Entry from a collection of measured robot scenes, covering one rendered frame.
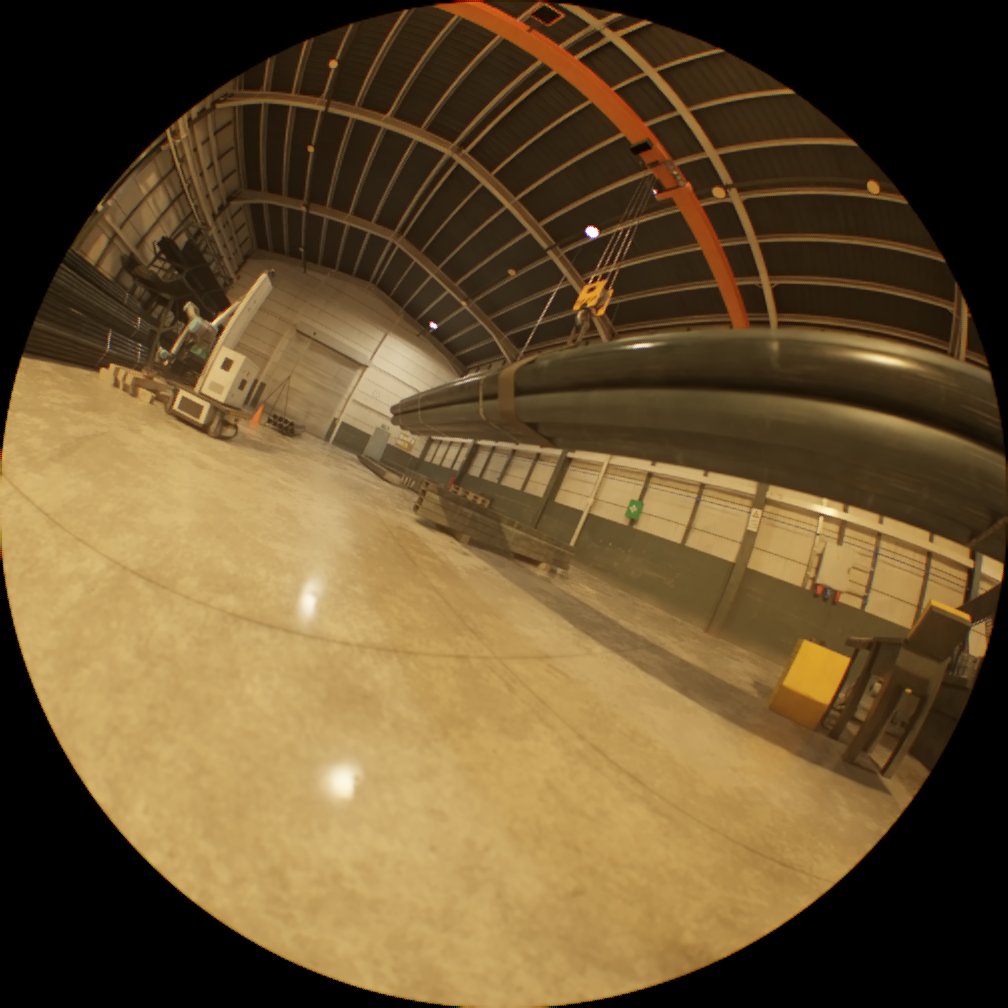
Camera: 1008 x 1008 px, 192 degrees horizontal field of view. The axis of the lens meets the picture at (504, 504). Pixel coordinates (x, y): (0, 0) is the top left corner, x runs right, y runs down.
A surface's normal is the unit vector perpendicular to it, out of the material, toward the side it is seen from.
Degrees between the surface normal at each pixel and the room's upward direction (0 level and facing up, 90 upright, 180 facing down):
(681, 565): 90
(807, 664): 90
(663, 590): 90
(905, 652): 90
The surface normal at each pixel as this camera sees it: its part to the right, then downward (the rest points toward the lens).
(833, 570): -0.72, -0.34
